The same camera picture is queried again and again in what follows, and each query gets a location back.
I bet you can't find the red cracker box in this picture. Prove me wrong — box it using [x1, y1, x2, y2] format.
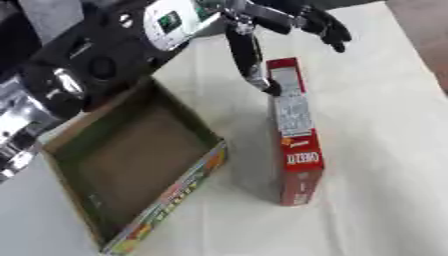
[264, 56, 328, 207]

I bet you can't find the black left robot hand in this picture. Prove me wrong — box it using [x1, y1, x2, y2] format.
[222, 0, 356, 98]

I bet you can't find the tan cardboard box green inside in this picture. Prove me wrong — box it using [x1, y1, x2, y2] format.
[38, 75, 230, 256]

